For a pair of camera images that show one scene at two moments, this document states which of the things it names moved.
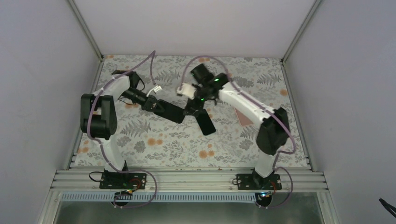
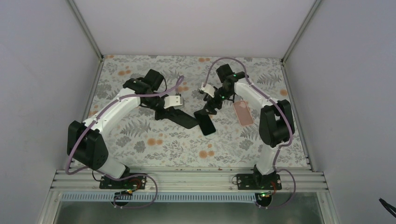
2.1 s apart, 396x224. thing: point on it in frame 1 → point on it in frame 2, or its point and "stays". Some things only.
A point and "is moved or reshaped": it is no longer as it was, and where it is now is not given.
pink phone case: [243, 121] stays
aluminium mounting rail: [189, 181] stays
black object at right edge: [388, 207] stays
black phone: [171, 112] is moved or reshaped
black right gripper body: [200, 105] → [211, 101]
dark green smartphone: [205, 122] stays
